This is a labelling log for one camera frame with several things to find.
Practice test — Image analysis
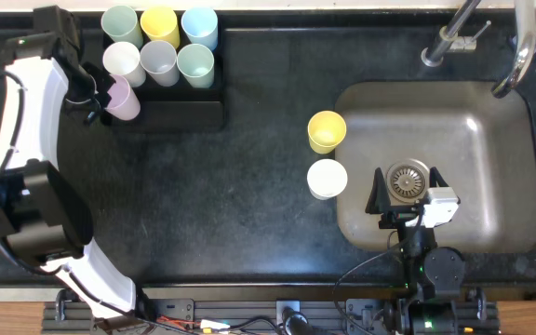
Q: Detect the green cup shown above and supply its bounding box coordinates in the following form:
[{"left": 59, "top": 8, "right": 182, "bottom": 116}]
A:
[
  {"left": 176, "top": 43, "right": 216, "bottom": 89},
  {"left": 100, "top": 5, "right": 144, "bottom": 49}
]

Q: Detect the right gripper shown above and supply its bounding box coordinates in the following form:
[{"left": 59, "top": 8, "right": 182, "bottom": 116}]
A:
[{"left": 364, "top": 166, "right": 449, "bottom": 230}]

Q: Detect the steel tap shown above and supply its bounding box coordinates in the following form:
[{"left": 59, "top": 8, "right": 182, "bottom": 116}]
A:
[{"left": 420, "top": 0, "right": 536, "bottom": 100}]

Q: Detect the grey cup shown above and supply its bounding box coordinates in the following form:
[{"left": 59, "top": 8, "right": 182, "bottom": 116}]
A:
[{"left": 139, "top": 39, "right": 181, "bottom": 88}]

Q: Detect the black tray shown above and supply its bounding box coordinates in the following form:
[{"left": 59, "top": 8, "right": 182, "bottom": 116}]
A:
[{"left": 100, "top": 7, "right": 226, "bottom": 132}]

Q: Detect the white cup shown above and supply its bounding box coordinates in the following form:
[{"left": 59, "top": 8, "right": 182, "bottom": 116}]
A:
[
  {"left": 306, "top": 158, "right": 349, "bottom": 201},
  {"left": 101, "top": 41, "right": 147, "bottom": 88}
]

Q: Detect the steel sink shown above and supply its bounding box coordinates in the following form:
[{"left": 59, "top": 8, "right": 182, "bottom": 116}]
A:
[{"left": 334, "top": 81, "right": 536, "bottom": 255}]

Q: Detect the mounting rail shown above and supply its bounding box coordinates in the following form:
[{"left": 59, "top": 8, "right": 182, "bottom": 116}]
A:
[{"left": 42, "top": 287, "right": 502, "bottom": 335}]

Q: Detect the yellow cup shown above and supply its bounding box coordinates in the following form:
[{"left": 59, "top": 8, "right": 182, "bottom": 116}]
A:
[
  {"left": 140, "top": 6, "right": 181, "bottom": 50},
  {"left": 307, "top": 110, "right": 348, "bottom": 155}
]

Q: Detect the blue cup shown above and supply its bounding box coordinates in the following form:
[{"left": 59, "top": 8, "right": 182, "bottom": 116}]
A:
[{"left": 181, "top": 6, "right": 220, "bottom": 51}]

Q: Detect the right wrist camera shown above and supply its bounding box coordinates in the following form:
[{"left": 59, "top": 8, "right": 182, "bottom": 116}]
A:
[{"left": 407, "top": 186, "right": 461, "bottom": 229}]

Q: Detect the pink cup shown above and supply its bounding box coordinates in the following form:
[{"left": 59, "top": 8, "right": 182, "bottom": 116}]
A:
[{"left": 103, "top": 74, "right": 141, "bottom": 122}]

